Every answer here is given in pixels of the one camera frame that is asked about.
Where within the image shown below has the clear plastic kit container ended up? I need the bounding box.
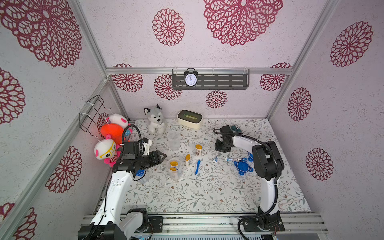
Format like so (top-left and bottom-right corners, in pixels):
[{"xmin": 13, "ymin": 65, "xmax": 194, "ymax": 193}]
[{"xmin": 135, "ymin": 169, "xmax": 150, "ymax": 184}]

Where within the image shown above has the clear plastic cup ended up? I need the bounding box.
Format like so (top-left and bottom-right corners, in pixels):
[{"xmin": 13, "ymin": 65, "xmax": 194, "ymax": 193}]
[
  {"xmin": 167, "ymin": 159, "xmax": 183, "ymax": 181},
  {"xmin": 167, "ymin": 131, "xmax": 181, "ymax": 151}
]

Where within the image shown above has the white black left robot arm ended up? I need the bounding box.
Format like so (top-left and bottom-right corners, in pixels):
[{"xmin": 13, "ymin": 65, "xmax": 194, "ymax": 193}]
[{"xmin": 78, "ymin": 138, "xmax": 167, "ymax": 240}]

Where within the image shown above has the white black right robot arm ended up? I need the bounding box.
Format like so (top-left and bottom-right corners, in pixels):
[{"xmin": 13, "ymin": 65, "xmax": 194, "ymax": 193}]
[{"xmin": 213, "ymin": 126, "xmax": 285, "ymax": 234}]

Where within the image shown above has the green teal alarm clock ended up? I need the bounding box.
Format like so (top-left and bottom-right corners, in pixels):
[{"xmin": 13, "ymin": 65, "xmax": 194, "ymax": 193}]
[{"xmin": 231, "ymin": 126, "xmax": 242, "ymax": 134}]

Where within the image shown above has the white plush with glasses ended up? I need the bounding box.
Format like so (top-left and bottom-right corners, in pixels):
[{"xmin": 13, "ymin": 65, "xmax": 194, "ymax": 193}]
[{"xmin": 94, "ymin": 135, "xmax": 123, "ymax": 168}]

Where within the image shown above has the grey husky plush toy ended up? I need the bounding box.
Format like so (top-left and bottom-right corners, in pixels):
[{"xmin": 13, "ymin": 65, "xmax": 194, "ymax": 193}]
[{"xmin": 144, "ymin": 104, "xmax": 166, "ymax": 134}]

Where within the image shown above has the orange red plush toy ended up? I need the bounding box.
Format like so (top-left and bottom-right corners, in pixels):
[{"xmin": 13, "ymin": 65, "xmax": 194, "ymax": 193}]
[{"xmin": 100, "ymin": 123, "xmax": 124, "ymax": 145}]

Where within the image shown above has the white pink plush upper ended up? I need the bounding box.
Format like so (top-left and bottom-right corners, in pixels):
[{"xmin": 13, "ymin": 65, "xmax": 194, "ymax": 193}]
[{"xmin": 107, "ymin": 114, "xmax": 130, "ymax": 130}]

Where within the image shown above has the cream tissue box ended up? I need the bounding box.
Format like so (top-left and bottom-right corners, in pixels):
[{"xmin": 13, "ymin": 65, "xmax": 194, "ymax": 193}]
[{"xmin": 177, "ymin": 110, "xmax": 204, "ymax": 129}]

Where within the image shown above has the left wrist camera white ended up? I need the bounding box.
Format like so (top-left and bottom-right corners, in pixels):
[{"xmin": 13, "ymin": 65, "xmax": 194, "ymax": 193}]
[{"xmin": 142, "ymin": 138, "xmax": 153, "ymax": 156}]

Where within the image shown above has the black corrugated right cable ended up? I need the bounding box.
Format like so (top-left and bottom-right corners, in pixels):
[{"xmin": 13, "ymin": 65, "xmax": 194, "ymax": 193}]
[{"xmin": 212, "ymin": 128, "xmax": 284, "ymax": 240}]

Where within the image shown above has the black wire wall basket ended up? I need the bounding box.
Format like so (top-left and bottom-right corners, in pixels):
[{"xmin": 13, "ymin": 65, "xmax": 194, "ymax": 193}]
[{"xmin": 78, "ymin": 95, "xmax": 111, "ymax": 138}]

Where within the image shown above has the grey metal wall shelf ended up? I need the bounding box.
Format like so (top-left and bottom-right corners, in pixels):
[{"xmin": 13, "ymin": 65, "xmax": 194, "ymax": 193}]
[{"xmin": 171, "ymin": 69, "xmax": 250, "ymax": 90}]

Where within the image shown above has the black wall alarm clock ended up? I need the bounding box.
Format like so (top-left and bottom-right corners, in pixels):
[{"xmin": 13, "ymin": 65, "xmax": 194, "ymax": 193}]
[{"xmin": 184, "ymin": 68, "xmax": 199, "ymax": 87}]

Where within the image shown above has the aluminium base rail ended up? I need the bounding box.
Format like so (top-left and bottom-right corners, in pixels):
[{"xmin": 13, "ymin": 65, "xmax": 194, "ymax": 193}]
[{"xmin": 76, "ymin": 212, "xmax": 329, "ymax": 238}]

